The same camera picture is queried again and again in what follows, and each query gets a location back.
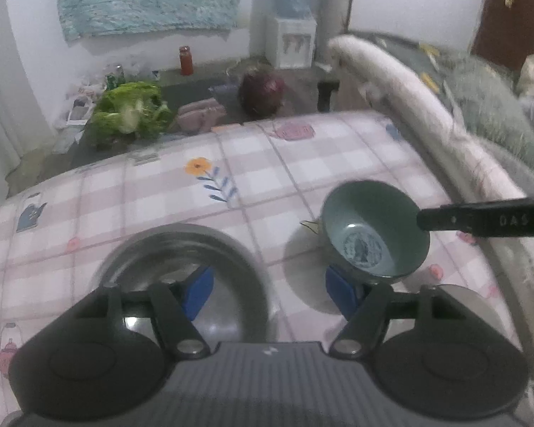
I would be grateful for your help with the red cabbage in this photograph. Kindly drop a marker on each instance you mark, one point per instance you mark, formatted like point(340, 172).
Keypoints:
point(262, 93)

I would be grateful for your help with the stainless steel plate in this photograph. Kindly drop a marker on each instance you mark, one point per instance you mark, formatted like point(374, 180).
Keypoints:
point(476, 307)

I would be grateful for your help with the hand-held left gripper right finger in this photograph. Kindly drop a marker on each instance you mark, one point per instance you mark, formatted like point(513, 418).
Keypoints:
point(341, 293)

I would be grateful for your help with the teal wall cloth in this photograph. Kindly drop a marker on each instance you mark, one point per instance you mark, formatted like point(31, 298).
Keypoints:
point(147, 0)

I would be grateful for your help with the scattered papers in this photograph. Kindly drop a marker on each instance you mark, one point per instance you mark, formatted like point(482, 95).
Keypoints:
point(78, 106)

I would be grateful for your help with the brown door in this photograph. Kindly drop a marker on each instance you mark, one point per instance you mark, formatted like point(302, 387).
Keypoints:
point(511, 13)

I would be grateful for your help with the dark green bedsheet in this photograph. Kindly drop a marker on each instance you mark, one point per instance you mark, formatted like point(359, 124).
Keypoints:
point(409, 53)

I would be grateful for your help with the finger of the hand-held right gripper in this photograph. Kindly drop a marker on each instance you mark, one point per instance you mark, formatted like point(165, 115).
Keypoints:
point(471, 220)

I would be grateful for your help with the white floral tall container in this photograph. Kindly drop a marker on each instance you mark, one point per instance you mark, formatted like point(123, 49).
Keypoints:
point(338, 4)

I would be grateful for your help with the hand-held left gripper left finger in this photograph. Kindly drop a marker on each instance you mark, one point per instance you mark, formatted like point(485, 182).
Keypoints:
point(199, 291)

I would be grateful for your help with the white water dispenser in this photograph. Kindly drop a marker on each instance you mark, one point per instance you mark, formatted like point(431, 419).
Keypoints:
point(289, 42)

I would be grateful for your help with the green leafy vegetable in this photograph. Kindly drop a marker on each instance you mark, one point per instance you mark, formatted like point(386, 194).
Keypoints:
point(129, 111)

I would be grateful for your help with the black object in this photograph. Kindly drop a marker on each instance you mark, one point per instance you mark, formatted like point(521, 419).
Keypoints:
point(327, 95)

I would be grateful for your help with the green can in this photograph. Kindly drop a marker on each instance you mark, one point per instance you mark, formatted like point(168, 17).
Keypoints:
point(115, 78)

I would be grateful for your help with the pale curtain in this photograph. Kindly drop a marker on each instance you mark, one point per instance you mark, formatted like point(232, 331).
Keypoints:
point(4, 111)

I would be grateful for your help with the pink checked tablecloth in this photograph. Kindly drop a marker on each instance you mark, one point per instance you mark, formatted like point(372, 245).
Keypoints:
point(160, 195)

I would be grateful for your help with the red jar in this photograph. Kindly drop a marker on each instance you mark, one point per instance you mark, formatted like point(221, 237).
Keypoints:
point(185, 60)

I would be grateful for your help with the dark low table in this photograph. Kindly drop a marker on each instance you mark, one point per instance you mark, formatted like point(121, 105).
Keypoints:
point(182, 91)

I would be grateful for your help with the green ceramic bowl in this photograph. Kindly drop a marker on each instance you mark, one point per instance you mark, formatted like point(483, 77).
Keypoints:
point(360, 213)

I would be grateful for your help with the stainless steel bowl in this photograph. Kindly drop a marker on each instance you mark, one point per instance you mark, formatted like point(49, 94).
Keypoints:
point(233, 282)

